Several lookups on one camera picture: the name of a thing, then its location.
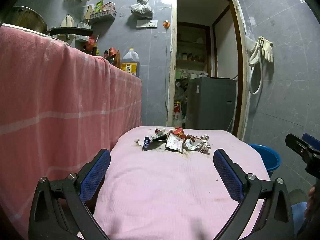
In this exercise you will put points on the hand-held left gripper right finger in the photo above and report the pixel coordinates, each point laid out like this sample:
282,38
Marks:
226,175

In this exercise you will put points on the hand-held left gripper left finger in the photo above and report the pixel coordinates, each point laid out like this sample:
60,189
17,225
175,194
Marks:
96,177

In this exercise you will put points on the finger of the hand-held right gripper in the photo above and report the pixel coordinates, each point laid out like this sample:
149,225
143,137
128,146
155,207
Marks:
312,141
297,146

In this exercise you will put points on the blue plastic basin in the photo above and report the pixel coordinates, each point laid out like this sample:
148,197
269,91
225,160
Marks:
268,158

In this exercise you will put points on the white wrapper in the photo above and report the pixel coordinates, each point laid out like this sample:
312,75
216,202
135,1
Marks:
205,145

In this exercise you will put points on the printed wrapper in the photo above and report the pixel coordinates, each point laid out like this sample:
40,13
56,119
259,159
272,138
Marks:
192,143

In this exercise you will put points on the blue wrapper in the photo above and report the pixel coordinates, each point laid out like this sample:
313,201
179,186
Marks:
147,143

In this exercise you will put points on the silver wrapper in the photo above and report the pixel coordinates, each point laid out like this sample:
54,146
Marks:
159,133

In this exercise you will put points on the person's right hand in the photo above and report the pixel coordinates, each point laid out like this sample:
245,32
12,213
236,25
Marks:
312,197

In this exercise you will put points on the person's blue jeans leg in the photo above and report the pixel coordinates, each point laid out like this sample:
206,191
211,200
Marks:
299,215

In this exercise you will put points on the light pink table cloth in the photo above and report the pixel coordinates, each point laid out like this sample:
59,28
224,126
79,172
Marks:
162,192

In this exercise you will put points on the red and white sack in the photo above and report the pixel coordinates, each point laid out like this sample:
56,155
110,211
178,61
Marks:
178,115

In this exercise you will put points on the pink checked towel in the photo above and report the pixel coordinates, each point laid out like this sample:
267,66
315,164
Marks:
62,92

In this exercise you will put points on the cream rubber gloves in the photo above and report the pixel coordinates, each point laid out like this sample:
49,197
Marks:
266,48

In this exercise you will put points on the green box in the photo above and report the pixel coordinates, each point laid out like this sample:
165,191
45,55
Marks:
178,75

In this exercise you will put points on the large oil jug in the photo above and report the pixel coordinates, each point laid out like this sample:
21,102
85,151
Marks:
130,63

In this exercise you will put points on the storage shelf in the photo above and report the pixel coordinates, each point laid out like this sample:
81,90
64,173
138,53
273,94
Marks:
191,55

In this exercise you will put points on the red can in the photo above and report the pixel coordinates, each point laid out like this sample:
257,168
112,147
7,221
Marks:
112,52

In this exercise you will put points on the dark glass bottle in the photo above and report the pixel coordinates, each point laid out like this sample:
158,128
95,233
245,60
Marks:
94,50

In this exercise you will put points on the black pan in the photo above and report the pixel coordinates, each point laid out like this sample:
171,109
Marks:
72,31

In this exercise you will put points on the beige rag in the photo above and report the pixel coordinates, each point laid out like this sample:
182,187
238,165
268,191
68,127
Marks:
67,21

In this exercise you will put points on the wooden spatula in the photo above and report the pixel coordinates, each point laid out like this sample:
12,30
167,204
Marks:
88,13

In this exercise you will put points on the red seasoning packet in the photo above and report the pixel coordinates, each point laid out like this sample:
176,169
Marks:
109,6

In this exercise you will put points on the green seasoning packet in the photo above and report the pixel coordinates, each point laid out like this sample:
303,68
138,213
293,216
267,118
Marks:
99,6

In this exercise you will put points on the metal pot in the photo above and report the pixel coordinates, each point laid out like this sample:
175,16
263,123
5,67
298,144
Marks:
25,20

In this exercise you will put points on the hanging plastic bag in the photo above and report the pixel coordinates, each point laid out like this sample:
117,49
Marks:
141,7

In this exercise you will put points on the wooden door frame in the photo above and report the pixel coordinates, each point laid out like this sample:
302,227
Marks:
172,55

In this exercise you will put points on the wall socket plate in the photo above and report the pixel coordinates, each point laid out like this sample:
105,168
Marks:
147,24

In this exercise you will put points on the orange wall hook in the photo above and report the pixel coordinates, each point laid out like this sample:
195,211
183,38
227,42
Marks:
166,24

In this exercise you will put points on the white wall rack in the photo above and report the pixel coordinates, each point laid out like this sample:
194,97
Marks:
103,15

